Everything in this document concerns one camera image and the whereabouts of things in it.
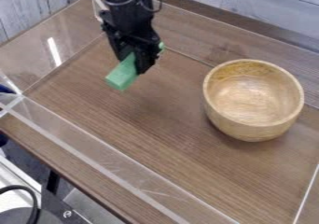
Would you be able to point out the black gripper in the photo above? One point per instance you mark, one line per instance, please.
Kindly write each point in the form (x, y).
(126, 24)

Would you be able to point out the green rectangular block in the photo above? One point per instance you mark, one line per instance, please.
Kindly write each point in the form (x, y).
(124, 74)

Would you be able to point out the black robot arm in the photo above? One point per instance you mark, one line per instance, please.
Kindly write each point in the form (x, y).
(126, 24)

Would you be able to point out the light wooden bowl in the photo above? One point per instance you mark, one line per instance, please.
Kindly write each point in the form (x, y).
(252, 99)

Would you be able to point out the black table leg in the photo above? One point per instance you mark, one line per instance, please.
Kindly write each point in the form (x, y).
(52, 182)

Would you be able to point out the clear acrylic corner bracket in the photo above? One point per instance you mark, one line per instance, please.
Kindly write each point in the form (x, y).
(98, 7)

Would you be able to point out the clear acrylic barrier wall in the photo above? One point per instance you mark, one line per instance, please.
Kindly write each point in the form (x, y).
(138, 149)

